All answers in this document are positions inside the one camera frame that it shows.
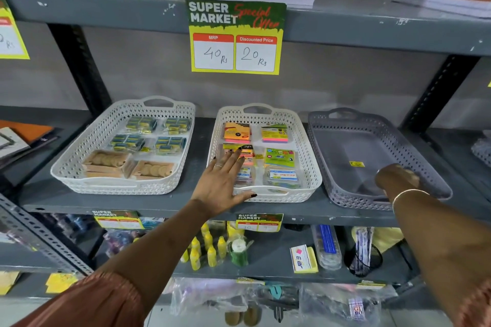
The white yellow eraser box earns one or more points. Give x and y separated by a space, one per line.
303 259

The yellow sticker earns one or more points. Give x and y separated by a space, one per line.
356 164

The white basket with sticky notes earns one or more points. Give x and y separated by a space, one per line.
307 169

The person's left hand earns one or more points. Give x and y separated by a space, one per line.
216 188

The white perforated basket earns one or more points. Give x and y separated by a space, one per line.
482 152

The brown pleated sleeve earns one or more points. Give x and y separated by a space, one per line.
475 307
92 303

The yellow black sticky note pack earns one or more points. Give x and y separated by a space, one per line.
247 152

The orange book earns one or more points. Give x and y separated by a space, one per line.
27 129

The grey perforated plastic basket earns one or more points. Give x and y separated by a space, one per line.
345 154

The group of yellow glue bottles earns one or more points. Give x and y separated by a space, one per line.
209 246

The grey white book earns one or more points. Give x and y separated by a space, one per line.
11 142

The green spool in bag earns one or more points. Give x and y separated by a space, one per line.
238 252

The clear plastic bag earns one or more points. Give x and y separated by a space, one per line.
207 296

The orange sticky note pack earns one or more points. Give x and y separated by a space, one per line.
237 132

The wide blue white sticky pack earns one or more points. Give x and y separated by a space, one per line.
283 178

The green blue eraser pack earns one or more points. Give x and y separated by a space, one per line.
141 124
170 144
177 125
127 142

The brown pleated right sleeve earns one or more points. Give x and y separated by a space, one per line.
475 307

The brown pleated left sleeve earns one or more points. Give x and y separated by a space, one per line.
92 303

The person's left middle finger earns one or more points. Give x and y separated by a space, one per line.
229 162

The small green yellow price tag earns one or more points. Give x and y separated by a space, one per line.
117 219
259 222

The person's left thumb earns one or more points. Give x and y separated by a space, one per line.
244 197

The person's left little finger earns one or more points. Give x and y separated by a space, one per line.
211 169

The person's right hand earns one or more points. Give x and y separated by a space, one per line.
399 179

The brown round items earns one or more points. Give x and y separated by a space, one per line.
241 317

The clear bag with label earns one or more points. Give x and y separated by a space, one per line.
345 302

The clear blue pencil case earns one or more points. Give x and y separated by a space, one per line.
326 246

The large green yellow price sign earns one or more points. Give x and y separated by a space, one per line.
236 37

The yellow shelf tag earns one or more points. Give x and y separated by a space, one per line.
7 282
61 283

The white basket with wooden boxes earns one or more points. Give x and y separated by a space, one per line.
76 162

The small blue white sticky pack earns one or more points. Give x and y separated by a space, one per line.
245 175

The wooden coin box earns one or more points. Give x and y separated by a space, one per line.
152 170
105 162

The person's left forearm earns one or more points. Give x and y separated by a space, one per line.
161 242

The grey metal shelf rack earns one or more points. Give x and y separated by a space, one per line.
337 28

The yellow packet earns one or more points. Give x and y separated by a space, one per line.
389 240

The person's right forearm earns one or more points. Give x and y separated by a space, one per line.
445 246

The pink green sticky note pack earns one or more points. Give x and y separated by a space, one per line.
274 133

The person's right fingers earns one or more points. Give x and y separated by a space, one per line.
381 179

